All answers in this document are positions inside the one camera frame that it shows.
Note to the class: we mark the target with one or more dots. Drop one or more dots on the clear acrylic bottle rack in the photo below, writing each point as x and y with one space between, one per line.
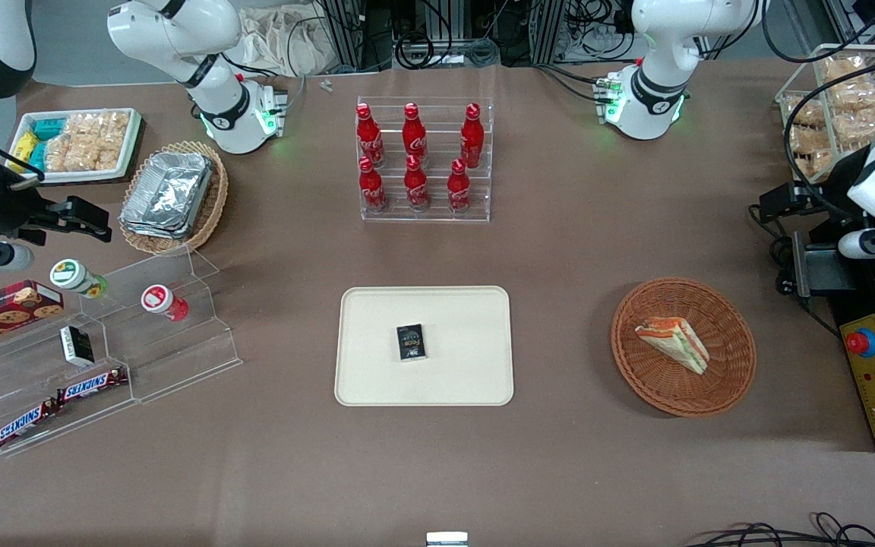
437 205

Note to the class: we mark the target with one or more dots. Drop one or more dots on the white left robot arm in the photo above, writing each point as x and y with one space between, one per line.
658 83

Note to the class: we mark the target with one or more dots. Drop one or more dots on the beige cloth bag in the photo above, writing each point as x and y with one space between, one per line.
285 38

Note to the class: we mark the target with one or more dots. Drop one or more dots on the red cola bottle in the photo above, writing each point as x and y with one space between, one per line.
416 186
369 137
472 137
458 190
371 188
414 135

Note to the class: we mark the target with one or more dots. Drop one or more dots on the cream plastic serving tray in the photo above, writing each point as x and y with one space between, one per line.
468 365

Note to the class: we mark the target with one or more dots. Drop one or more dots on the white silver edge device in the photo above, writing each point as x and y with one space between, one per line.
446 539

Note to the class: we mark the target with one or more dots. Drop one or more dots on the clear bin of snacks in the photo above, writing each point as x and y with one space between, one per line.
806 80

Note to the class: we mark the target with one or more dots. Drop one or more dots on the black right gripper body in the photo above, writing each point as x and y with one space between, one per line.
14 212

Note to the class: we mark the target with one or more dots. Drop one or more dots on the small black white box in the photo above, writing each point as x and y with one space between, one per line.
77 346

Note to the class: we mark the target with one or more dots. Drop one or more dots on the clear cracker bag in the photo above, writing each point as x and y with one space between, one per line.
863 128
844 70
810 137
863 97

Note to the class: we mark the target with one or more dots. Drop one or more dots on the black tissue pack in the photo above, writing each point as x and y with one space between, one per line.
411 343

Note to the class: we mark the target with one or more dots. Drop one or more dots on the snickers chocolate bar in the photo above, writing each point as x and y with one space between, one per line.
92 385
23 424

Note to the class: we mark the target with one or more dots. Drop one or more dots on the white rectangular snack tray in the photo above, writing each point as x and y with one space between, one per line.
130 144

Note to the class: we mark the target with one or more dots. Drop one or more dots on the clear rice cracker pack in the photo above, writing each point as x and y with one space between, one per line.
115 138
84 140
58 152

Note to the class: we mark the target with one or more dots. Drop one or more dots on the triangle sandwich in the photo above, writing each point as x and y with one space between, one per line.
677 346

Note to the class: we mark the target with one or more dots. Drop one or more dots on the orange brown wicker basket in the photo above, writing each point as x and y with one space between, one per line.
680 387

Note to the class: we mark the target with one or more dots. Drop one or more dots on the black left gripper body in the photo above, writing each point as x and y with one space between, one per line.
819 199

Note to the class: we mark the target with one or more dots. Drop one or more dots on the red cookie box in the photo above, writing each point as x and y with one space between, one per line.
4 311

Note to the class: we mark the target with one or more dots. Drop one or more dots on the aluminium foil container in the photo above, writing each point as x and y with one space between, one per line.
172 190
153 232

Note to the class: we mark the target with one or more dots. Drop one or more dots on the grey black box device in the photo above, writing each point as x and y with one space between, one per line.
817 270

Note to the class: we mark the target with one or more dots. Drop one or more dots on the light wicker basket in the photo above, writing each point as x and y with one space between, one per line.
213 201

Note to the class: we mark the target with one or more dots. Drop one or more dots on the clear acrylic stepped shelf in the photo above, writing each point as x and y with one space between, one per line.
179 357

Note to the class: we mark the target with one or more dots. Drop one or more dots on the yellow snack packet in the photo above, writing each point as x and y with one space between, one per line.
23 148

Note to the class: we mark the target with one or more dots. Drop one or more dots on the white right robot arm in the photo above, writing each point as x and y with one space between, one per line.
219 114

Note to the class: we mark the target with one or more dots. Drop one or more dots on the green lidded cup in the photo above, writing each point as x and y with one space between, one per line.
73 275

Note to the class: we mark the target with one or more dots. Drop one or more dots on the red lidded cup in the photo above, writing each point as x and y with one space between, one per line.
160 300

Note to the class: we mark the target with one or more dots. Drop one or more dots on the teal snack packet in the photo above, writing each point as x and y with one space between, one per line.
37 156
48 128

